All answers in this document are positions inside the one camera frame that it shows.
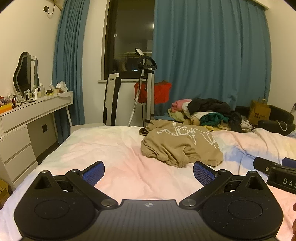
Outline narrow blue curtain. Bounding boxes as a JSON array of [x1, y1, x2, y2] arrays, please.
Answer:
[[51, 0, 91, 144]]

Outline orange box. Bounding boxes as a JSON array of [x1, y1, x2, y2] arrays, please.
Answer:
[[0, 103, 13, 114]]

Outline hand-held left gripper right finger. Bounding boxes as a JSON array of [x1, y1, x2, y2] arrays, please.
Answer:
[[179, 161, 263, 211]]

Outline black bag with white cord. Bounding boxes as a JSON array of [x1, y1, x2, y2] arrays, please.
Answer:
[[257, 120, 296, 136]]

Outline black garment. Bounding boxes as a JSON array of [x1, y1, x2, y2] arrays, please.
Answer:
[[187, 98, 232, 117]]

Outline pink cloth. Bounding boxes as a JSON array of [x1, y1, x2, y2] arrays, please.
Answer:
[[171, 99, 193, 112]]

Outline tissue box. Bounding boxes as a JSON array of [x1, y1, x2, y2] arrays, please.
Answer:
[[56, 81, 68, 94]]

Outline dark crumpled garment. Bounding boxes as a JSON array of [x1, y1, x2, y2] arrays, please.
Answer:
[[228, 112, 244, 133]]

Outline white dresser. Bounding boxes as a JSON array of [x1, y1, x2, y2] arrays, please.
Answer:
[[0, 91, 74, 192]]

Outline pale green towel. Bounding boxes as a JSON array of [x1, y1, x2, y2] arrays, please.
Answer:
[[167, 108, 186, 121]]

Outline black sofa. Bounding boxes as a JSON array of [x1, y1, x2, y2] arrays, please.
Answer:
[[233, 104, 296, 123]]

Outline tan printed sweatshirt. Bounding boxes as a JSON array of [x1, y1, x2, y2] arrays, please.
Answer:
[[139, 119, 224, 168]]

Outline wavy black-framed mirror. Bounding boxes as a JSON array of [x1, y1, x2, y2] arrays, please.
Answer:
[[13, 52, 39, 101]]

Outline brown paper bag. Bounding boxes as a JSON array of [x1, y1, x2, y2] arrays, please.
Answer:
[[248, 98, 272, 125]]

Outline garment steamer on stand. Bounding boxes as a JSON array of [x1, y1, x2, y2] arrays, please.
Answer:
[[127, 48, 157, 127]]

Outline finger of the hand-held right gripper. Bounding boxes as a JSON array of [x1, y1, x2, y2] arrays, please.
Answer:
[[282, 157, 296, 168], [253, 157, 283, 176]]

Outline green cloth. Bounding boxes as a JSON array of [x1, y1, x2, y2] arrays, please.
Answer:
[[199, 113, 230, 125]]

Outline dark window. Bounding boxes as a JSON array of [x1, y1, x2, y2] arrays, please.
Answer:
[[104, 0, 155, 80]]

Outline yellow cloth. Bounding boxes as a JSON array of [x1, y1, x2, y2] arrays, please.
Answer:
[[201, 123, 232, 131]]

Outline cardboard box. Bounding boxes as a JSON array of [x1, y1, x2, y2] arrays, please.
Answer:
[[0, 179, 11, 209]]

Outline row of cosmetic bottles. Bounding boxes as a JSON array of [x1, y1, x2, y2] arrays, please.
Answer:
[[9, 83, 61, 107]]

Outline red fabric bag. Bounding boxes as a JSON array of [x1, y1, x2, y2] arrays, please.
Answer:
[[134, 80, 173, 105]]

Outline wall socket with cable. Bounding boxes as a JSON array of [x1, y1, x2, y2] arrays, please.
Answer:
[[43, 0, 63, 15]]

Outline white and black chair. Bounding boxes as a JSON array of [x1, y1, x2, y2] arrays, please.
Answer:
[[70, 73, 121, 135]]

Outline white patterned cloth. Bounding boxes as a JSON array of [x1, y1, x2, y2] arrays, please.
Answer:
[[240, 115, 256, 131]]

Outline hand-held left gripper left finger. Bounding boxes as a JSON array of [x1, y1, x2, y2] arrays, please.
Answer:
[[34, 161, 119, 211]]

